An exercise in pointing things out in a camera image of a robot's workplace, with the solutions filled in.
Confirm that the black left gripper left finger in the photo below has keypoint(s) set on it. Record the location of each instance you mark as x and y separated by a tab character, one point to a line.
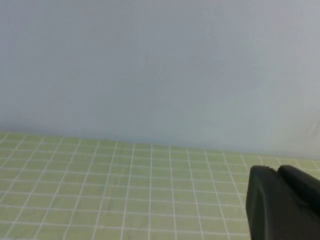
267	212

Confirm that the green checked tablecloth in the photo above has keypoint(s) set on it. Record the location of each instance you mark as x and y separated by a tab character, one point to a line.
100	187

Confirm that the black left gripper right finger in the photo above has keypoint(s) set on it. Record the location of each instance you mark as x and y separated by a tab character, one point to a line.
305	190

